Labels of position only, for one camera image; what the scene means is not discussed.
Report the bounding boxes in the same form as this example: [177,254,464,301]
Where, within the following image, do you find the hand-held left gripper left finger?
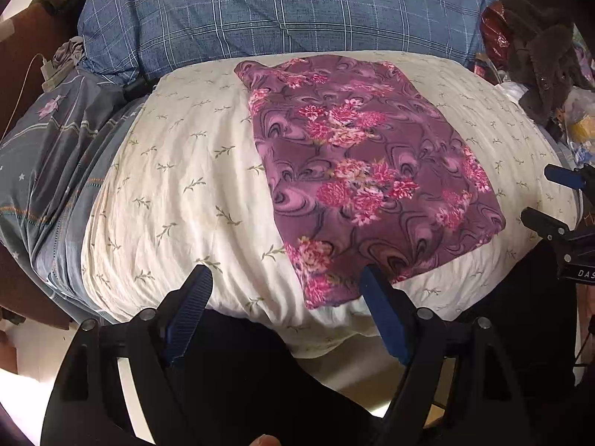
[41,264,215,446]

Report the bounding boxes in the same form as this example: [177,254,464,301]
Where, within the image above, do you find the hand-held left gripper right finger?
[360,265,547,446]

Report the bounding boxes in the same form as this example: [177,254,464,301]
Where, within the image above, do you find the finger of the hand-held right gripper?
[520,207,572,243]
[544,164,588,192]

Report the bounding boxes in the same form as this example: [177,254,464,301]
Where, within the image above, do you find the purple floral garment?
[234,55,507,310]

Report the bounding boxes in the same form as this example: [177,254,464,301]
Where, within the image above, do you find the clear plastic bag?
[555,86,595,163]

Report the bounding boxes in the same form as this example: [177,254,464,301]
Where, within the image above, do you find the person's dark trousers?
[112,242,579,446]

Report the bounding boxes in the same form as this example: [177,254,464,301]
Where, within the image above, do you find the cream leaf-print quilt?
[80,50,579,372]

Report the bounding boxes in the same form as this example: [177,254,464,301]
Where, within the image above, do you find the brown fuzzy garment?
[493,0,595,126]

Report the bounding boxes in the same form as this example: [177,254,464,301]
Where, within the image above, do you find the red shiny bag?
[479,1,516,71]

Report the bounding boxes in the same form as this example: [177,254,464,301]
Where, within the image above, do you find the grey star-print bedsheet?
[0,58,156,323]

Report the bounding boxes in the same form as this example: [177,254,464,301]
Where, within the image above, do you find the small grey cloth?
[52,37,87,70]

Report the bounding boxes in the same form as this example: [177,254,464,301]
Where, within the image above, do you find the brown wooden bedside cabinet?
[0,2,87,142]

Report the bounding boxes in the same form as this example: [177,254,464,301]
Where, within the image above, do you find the blue plaid pillow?
[77,0,499,87]

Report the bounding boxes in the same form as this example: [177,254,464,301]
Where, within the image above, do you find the white charger with cable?
[0,55,63,142]

